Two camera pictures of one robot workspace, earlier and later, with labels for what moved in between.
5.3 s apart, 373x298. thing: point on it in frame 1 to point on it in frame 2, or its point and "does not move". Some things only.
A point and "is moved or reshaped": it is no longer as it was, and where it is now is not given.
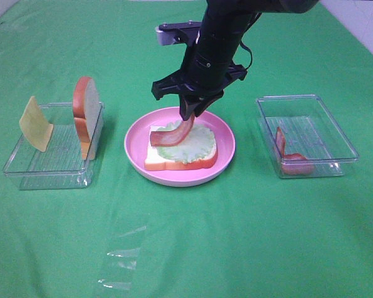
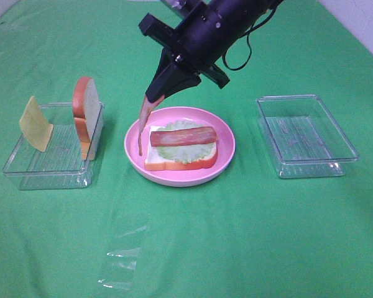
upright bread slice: x=86 y=111 does not move
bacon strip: x=165 y=138 is moved or reshaped
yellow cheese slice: x=35 y=125 does not move
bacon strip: x=293 y=163 to x=147 y=107
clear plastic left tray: x=61 y=164 does not move
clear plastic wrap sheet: x=127 y=233 does not move
